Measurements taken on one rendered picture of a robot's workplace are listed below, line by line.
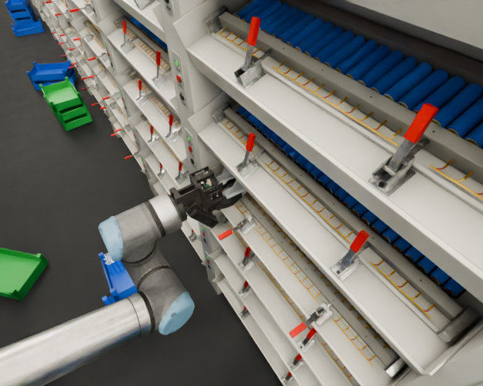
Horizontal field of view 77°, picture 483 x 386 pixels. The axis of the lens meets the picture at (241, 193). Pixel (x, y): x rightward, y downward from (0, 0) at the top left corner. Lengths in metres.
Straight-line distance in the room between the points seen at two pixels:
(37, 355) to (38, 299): 1.08
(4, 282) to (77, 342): 1.24
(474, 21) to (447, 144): 0.13
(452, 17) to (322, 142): 0.18
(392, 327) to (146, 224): 0.48
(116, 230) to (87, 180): 1.46
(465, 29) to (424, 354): 0.38
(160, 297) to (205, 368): 0.73
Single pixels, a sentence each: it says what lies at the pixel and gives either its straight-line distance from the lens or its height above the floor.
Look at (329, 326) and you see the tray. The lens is 0.69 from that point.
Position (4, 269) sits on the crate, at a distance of 1.91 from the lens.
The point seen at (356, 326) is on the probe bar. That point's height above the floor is 0.76.
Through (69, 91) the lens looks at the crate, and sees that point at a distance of 2.75.
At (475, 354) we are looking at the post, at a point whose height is 1.02.
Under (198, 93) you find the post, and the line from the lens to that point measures 0.70.
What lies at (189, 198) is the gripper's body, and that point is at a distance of 0.70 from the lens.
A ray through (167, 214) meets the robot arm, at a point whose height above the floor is 0.83.
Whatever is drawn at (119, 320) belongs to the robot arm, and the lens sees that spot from 0.67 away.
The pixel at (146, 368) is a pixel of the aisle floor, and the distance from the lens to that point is 1.43.
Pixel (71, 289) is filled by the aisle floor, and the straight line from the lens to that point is 1.68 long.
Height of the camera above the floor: 1.35
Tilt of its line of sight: 48 degrees down
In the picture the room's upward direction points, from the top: straight up
